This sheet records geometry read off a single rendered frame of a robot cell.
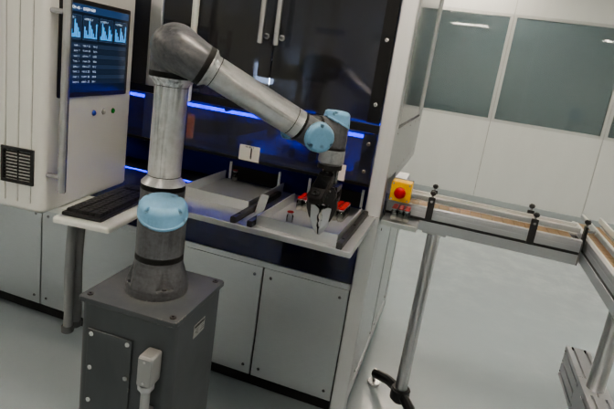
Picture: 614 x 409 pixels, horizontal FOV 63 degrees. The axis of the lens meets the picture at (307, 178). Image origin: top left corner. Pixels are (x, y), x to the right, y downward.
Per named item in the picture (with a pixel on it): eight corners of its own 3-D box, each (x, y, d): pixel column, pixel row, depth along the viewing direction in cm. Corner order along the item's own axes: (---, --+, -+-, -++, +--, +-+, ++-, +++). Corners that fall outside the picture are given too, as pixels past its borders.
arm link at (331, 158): (342, 152, 139) (313, 148, 141) (339, 169, 140) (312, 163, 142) (348, 150, 146) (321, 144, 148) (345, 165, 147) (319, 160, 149)
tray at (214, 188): (224, 178, 206) (225, 170, 205) (282, 191, 199) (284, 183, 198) (179, 194, 174) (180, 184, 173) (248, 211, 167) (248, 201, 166)
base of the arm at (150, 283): (167, 308, 117) (171, 268, 114) (111, 291, 120) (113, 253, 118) (197, 283, 131) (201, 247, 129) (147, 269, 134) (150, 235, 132)
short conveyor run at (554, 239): (381, 222, 190) (388, 183, 187) (387, 213, 205) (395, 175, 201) (577, 267, 172) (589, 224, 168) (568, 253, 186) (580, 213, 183)
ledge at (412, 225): (386, 214, 194) (386, 210, 194) (419, 222, 191) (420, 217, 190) (380, 224, 181) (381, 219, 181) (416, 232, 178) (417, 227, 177)
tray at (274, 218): (292, 202, 186) (294, 193, 185) (360, 217, 179) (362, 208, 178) (255, 225, 154) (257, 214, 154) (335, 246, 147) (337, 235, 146)
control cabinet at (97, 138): (85, 174, 209) (93, -23, 192) (127, 183, 207) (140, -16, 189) (-11, 204, 161) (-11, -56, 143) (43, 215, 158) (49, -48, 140)
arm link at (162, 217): (132, 260, 116) (136, 204, 113) (135, 238, 128) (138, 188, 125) (185, 261, 120) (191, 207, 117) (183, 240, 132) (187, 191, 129)
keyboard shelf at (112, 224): (108, 188, 203) (108, 182, 203) (172, 201, 199) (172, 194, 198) (28, 218, 160) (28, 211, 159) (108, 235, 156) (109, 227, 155)
